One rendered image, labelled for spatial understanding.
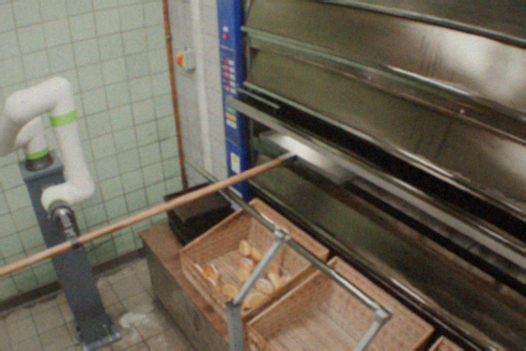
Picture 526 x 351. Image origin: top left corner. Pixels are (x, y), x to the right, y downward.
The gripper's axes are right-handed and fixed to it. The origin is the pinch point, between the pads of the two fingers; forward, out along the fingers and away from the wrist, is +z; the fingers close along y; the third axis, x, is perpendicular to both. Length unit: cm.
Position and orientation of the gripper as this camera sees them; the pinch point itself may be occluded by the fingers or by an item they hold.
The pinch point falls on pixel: (74, 242)
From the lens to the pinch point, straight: 166.0
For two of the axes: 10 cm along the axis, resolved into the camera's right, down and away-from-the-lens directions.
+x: -8.2, 3.0, -4.9
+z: 5.7, 3.9, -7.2
